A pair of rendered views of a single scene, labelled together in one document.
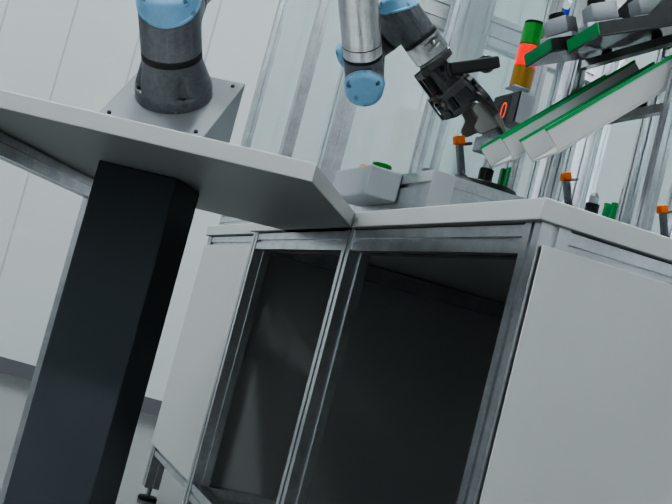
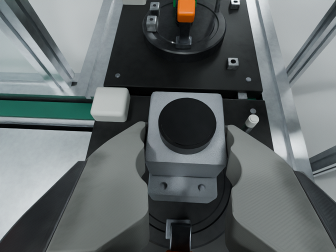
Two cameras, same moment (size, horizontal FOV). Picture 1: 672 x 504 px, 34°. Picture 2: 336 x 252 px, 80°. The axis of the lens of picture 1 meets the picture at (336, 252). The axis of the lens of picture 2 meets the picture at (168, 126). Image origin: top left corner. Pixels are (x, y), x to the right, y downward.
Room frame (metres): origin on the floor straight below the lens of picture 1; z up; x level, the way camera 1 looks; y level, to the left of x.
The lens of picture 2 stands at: (2.19, -0.21, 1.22)
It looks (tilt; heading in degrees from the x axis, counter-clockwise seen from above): 64 degrees down; 294
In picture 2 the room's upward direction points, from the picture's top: 2 degrees counter-clockwise
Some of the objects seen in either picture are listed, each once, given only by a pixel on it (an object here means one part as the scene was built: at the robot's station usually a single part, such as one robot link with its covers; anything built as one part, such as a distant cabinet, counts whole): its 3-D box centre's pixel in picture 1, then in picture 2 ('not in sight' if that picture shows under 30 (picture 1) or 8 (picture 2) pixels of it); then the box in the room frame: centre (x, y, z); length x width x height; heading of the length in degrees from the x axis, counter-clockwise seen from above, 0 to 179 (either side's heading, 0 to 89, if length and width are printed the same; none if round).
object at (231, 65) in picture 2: not in sight; (232, 63); (2.18, -0.45, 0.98); 0.02 x 0.02 x 0.01; 18
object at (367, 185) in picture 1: (364, 185); not in sight; (2.21, -0.02, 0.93); 0.21 x 0.07 x 0.06; 18
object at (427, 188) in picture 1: (358, 205); not in sight; (2.41, -0.02, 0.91); 0.89 x 0.06 x 0.11; 18
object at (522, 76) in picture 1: (522, 78); not in sight; (2.41, -0.31, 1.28); 0.05 x 0.05 x 0.05
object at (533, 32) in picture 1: (532, 36); not in sight; (2.41, -0.31, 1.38); 0.05 x 0.05 x 0.05
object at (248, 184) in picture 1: (177, 175); not in sight; (2.11, 0.33, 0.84); 0.90 x 0.70 x 0.03; 171
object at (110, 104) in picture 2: not in sight; (113, 107); (2.32, -0.32, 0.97); 0.05 x 0.05 x 0.04; 18
